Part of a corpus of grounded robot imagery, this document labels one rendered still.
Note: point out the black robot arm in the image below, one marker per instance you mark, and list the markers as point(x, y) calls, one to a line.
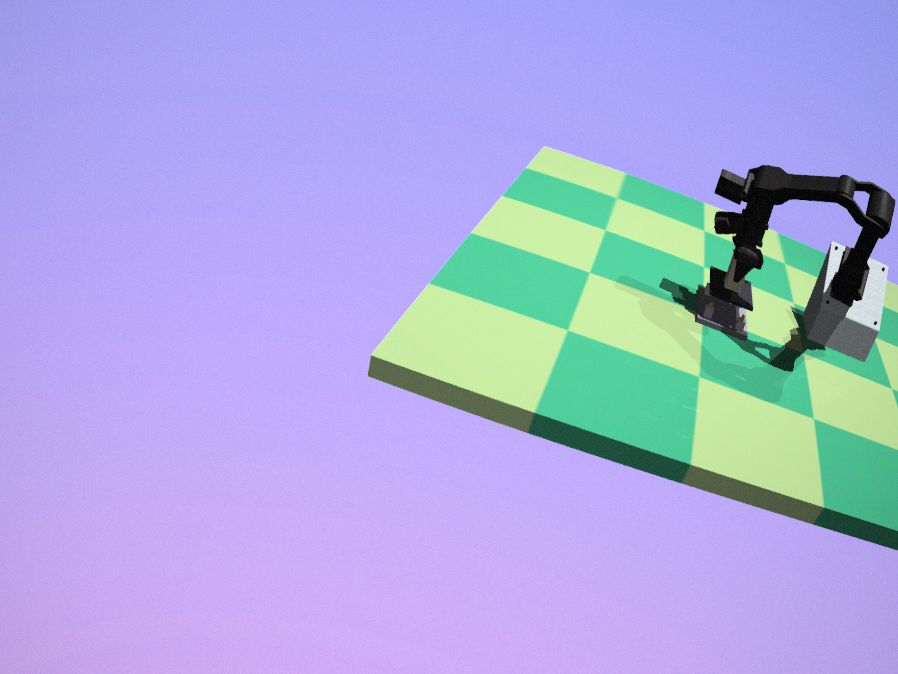
point(767, 186)

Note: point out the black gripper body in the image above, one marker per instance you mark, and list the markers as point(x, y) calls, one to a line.
point(752, 234)

